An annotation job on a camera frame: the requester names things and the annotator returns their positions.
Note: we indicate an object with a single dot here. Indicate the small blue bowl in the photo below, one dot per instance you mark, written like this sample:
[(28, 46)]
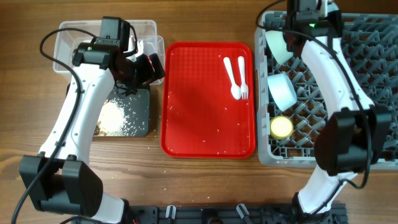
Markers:
[(282, 91)]

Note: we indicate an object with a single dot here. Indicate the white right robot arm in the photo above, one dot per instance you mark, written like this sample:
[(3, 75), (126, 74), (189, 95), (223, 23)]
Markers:
[(354, 134)]

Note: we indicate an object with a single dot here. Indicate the yellow plastic cup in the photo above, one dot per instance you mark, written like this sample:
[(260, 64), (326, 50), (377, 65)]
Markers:
[(281, 127)]

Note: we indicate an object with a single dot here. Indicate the white plastic spoon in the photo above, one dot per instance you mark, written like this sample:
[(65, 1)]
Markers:
[(235, 90)]

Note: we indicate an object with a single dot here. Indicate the food scraps with rice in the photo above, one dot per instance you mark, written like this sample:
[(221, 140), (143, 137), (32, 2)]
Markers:
[(113, 119)]

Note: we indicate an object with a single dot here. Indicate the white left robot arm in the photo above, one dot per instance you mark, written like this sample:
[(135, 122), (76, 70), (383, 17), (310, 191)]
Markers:
[(58, 179)]

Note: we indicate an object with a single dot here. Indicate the green bowl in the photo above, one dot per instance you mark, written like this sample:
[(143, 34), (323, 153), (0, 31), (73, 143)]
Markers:
[(278, 46)]

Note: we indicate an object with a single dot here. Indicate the white napkin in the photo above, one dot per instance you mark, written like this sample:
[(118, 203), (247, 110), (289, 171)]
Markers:
[(140, 48)]

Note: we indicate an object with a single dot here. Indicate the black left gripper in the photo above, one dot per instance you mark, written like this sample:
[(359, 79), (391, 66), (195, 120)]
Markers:
[(148, 74)]

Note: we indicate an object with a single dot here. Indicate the red plastic tray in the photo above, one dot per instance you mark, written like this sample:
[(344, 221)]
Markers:
[(200, 117)]

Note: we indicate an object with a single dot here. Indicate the clear plastic bin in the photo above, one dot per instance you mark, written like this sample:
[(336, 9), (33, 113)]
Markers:
[(73, 33)]

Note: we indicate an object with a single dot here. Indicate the black waste tray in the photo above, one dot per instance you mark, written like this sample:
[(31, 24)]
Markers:
[(136, 105)]

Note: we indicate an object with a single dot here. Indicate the white plastic fork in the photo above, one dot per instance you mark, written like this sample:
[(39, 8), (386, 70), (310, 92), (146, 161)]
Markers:
[(242, 70)]

